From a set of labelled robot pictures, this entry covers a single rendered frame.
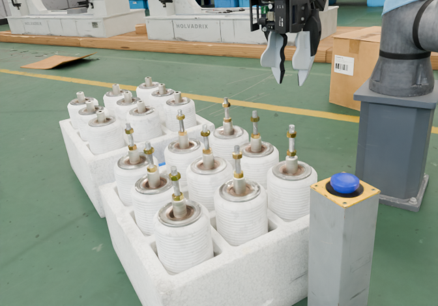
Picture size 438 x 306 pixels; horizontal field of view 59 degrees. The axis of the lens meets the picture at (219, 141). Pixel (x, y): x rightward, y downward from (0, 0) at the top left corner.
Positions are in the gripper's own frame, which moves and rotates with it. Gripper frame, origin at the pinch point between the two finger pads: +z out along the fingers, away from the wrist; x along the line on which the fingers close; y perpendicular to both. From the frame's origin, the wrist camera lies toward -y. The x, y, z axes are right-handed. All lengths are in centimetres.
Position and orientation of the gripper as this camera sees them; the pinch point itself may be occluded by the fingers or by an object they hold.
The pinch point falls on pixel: (291, 75)
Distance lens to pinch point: 69.1
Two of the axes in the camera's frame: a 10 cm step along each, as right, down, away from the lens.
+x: 8.0, 1.9, -5.7
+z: 0.8, 9.0, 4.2
